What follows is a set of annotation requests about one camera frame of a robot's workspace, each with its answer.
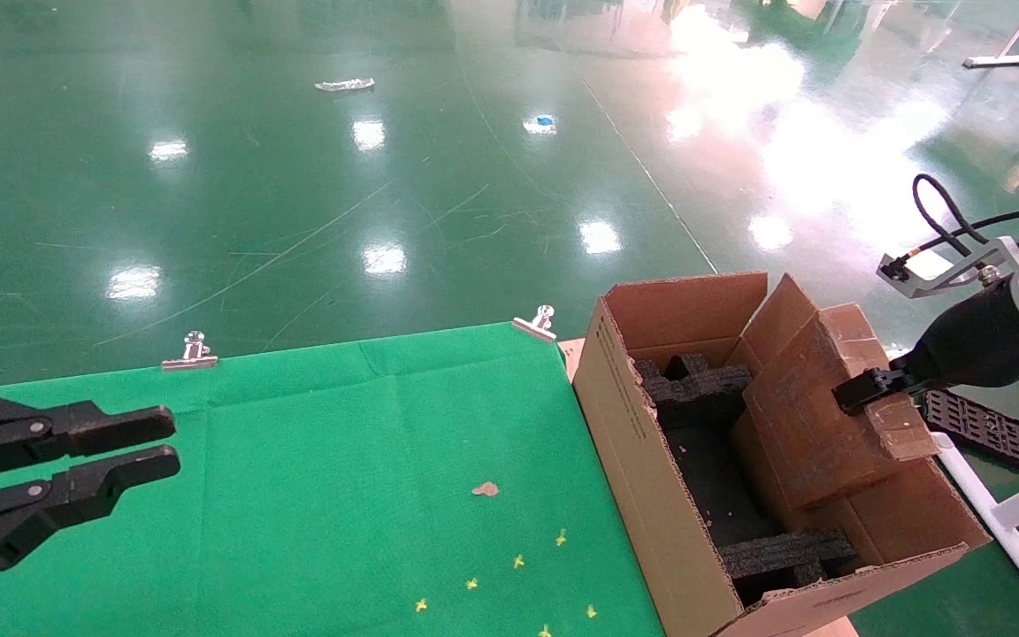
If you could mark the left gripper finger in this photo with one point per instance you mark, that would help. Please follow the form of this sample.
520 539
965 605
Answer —
120 425
120 478

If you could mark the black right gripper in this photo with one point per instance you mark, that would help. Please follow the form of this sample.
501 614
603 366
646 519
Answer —
978 345

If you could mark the small brown cardboard box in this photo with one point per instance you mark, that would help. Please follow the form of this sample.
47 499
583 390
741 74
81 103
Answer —
810 416

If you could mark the large open cardboard carton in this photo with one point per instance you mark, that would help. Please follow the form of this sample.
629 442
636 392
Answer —
642 478

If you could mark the small brown cardboard scrap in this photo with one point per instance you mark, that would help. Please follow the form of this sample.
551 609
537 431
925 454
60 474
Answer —
485 489

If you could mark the silver binder clip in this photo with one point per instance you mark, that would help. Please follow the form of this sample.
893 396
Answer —
191 358
534 326

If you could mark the black plastic grid tray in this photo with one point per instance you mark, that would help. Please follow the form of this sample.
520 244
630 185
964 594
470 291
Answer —
987 429

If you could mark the green table cloth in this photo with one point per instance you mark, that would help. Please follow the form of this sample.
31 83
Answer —
297 487

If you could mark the black foam bottom pad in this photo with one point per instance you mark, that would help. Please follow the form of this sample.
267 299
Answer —
713 487

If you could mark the white stand foot with pole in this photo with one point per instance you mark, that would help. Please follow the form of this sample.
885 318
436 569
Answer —
992 62

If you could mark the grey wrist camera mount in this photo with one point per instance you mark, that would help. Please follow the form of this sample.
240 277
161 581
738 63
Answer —
934 276

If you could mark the white pipe frame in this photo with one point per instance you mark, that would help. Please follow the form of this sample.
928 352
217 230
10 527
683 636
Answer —
1005 531

